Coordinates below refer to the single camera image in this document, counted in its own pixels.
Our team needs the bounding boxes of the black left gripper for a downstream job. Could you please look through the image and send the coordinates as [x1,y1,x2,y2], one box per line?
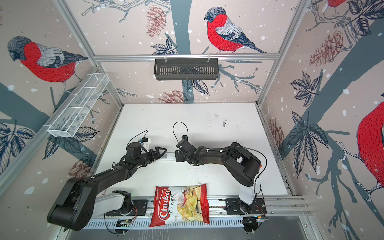
[135,146,167,167]

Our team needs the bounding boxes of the white remote control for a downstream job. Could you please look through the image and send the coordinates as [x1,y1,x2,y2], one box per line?
[161,153,176,162]

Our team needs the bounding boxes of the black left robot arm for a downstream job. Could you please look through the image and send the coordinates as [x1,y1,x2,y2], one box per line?
[47,143,167,231]

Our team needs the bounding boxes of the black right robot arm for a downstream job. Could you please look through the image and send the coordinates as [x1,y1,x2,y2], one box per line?
[176,135,263,215]

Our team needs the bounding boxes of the red Chuba cassava chips bag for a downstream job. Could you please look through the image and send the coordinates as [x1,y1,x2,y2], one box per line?
[149,184,210,228]

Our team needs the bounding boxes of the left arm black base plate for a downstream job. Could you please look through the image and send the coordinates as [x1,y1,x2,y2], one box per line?
[106,200,148,217]

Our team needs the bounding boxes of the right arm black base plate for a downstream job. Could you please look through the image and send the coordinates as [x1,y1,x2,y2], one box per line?
[224,198,267,215]

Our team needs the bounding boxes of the black hanging wire basket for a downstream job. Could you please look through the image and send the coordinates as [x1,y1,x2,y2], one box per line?
[154,58,219,81]

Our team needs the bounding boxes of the white mesh wire basket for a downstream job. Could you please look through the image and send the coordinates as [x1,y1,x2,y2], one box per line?
[48,73,110,138]

